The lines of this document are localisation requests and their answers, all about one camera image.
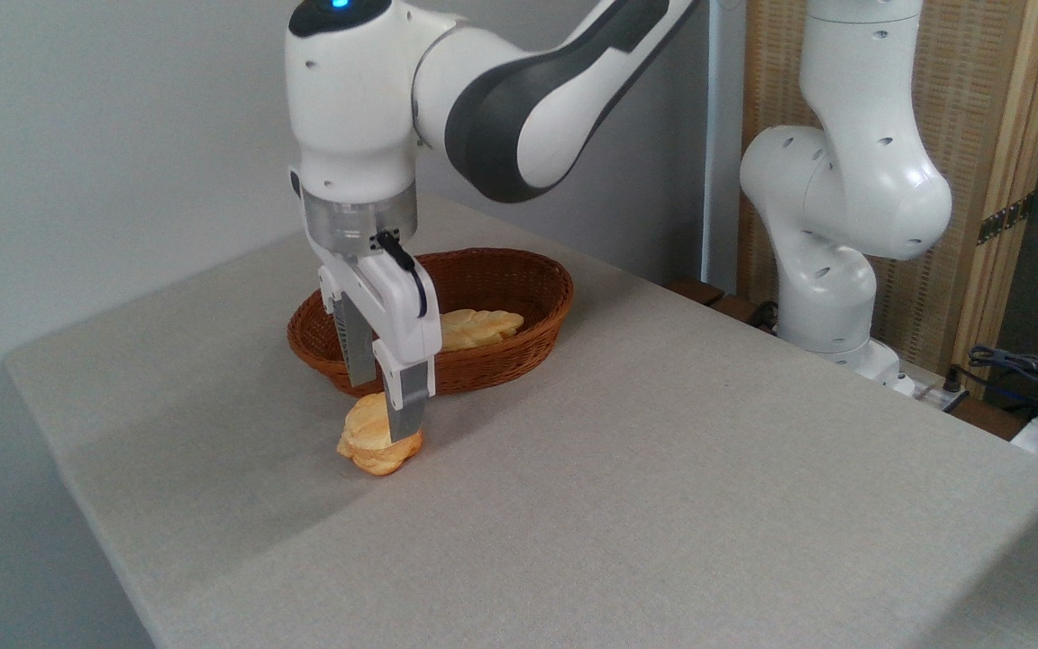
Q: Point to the long braided bread loaf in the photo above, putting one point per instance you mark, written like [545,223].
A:
[483,326]

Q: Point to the woven wooden folding screen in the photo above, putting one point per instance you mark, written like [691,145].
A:
[978,108]

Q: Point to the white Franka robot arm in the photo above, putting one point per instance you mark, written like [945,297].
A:
[348,108]

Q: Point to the brass screen hinge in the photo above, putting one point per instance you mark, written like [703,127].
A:
[1006,219]

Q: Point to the gripper finger with grey tip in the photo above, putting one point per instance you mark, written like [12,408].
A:
[406,397]

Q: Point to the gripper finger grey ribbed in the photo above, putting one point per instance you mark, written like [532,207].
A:
[357,347]

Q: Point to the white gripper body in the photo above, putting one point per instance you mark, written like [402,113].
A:
[397,306]

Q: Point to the brown wicker oval basket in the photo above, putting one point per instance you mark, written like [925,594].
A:
[519,279]

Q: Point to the round layered bread roll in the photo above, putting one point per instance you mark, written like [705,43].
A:
[363,437]

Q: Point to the white vertical pole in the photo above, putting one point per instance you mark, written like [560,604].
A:
[723,135]

